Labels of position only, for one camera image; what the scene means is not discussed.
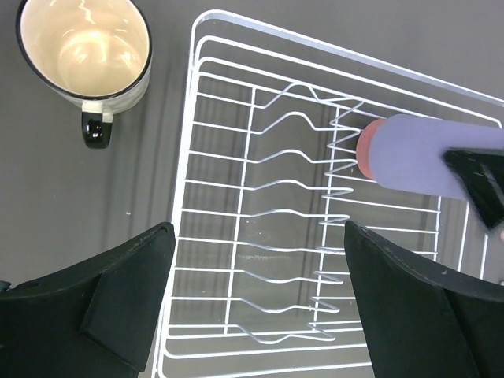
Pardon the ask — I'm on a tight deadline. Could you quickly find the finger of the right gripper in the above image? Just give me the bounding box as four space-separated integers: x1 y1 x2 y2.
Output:
443 148 503 231

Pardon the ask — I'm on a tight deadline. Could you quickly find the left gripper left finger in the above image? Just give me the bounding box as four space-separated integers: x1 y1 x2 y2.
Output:
1 222 176 377

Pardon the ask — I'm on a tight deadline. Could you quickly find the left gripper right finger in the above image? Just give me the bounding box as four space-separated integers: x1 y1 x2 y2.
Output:
344 220 503 377

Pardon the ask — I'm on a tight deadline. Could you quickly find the lilac plastic cup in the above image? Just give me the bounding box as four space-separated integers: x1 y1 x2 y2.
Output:
364 114 503 200

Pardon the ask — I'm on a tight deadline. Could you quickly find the cream mug black handle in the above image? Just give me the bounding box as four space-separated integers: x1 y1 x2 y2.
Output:
16 0 153 149

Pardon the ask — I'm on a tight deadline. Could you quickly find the pink plastic cup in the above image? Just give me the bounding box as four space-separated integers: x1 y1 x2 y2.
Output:
356 119 384 179

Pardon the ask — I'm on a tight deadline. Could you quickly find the white wire dish rack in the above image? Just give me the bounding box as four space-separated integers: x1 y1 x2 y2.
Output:
152 9 503 377

